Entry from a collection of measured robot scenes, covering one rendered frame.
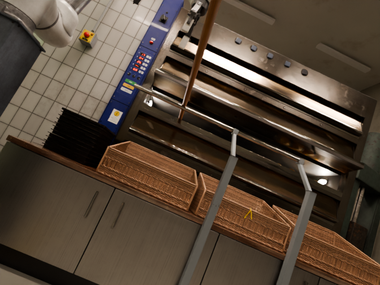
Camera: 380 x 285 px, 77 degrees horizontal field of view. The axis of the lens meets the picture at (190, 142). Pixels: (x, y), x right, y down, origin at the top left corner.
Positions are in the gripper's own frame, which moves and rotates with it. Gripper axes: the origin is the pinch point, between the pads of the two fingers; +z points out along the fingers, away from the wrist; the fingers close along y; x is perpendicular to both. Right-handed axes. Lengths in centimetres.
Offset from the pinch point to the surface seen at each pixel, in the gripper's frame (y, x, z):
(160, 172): -35, 18, 58
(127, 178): -36, 3, 68
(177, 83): -71, 0, -9
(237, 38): -83, 28, -77
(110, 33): -87, -68, -28
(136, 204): -31, 14, 78
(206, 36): 27.2, 10.8, 12.8
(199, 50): 18.2, 10.3, 12.7
